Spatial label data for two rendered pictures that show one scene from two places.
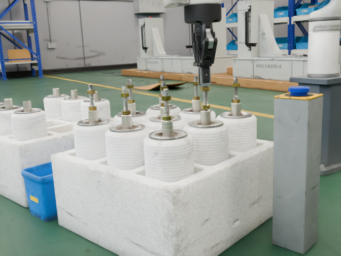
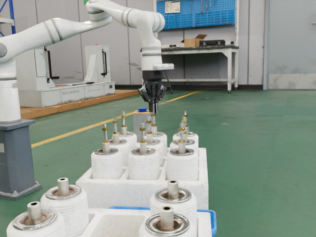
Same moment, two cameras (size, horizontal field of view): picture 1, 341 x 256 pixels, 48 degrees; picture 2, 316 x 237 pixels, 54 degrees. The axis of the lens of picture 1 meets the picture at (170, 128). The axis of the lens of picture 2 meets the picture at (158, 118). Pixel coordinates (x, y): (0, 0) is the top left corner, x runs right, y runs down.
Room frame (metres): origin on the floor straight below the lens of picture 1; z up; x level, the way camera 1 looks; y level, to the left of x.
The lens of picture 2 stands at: (1.46, 0.89, 0.52)
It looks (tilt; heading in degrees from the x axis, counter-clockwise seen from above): 10 degrees down; 235
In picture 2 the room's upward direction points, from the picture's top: 2 degrees counter-clockwise
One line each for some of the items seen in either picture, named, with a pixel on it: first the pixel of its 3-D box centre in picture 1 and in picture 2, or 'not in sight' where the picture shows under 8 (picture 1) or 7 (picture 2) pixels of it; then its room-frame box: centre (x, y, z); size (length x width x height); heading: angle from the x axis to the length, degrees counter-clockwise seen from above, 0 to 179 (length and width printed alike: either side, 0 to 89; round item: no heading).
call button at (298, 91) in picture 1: (298, 92); (142, 110); (0.74, -0.25, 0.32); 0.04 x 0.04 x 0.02
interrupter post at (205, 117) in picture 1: (205, 118); (154, 130); (0.80, -0.08, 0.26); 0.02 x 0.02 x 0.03
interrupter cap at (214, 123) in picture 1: (205, 124); (154, 134); (0.80, -0.08, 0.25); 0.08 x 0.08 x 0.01
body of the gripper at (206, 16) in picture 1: (203, 26); (152, 81); (0.80, -0.08, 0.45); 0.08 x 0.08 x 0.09
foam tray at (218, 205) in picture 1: (168, 184); (151, 186); (0.88, 0.01, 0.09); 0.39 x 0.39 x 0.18; 47
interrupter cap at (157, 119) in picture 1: (165, 119); (149, 142); (0.88, 0.01, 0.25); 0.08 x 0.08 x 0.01
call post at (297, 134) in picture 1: (296, 172); (143, 146); (0.74, -0.25, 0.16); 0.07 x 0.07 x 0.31; 47
